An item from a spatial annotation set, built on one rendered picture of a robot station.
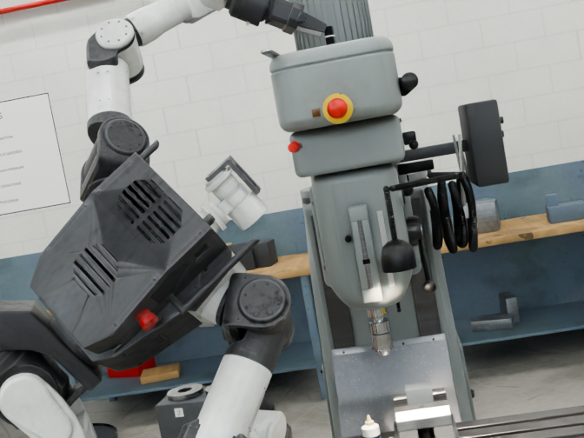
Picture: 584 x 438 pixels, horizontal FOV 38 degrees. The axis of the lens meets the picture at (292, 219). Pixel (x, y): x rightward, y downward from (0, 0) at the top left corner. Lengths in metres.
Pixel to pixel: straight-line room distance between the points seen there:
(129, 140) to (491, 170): 0.95
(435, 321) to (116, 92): 1.12
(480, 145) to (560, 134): 4.13
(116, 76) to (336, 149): 0.48
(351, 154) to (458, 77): 4.39
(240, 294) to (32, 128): 5.30
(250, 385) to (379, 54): 0.71
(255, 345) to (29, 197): 5.33
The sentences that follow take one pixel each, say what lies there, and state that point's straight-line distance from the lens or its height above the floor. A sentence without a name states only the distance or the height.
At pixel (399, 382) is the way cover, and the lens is 2.34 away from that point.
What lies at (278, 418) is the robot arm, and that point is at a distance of 1.65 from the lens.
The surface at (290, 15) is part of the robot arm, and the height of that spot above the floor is 1.98.
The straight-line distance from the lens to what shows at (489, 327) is 5.74.
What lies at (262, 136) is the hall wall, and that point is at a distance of 6.17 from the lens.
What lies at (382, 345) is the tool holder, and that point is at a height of 1.21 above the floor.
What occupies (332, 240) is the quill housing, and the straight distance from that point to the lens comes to 1.85.
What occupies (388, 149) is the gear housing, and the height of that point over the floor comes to 1.66.
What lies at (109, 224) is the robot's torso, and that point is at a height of 1.63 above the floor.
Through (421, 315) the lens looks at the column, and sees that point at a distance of 2.34.
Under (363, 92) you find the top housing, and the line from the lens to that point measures 1.69.
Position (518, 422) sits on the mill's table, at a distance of 2.14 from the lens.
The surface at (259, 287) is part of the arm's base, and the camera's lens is 1.42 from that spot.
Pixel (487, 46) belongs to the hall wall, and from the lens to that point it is 6.18.
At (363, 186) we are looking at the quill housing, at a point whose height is 1.59.
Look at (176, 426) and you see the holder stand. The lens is 2.08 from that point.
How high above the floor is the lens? 1.72
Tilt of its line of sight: 5 degrees down
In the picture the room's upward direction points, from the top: 10 degrees counter-clockwise
